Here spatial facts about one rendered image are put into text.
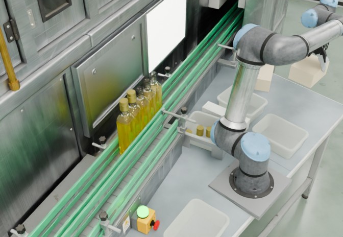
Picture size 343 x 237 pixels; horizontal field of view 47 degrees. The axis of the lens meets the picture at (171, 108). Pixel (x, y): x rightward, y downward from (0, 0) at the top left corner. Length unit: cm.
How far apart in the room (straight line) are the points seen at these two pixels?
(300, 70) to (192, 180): 74
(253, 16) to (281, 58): 89
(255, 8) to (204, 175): 101
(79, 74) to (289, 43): 74
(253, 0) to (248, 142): 96
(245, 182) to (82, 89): 75
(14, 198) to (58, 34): 58
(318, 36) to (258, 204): 69
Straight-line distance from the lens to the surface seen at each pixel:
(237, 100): 159
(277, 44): 146
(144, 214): 154
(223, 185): 173
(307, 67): 202
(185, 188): 173
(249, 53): 151
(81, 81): 147
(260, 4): 229
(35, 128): 142
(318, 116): 219
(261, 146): 159
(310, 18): 181
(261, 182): 169
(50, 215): 145
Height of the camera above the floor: 210
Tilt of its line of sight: 40 degrees down
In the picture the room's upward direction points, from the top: straight up
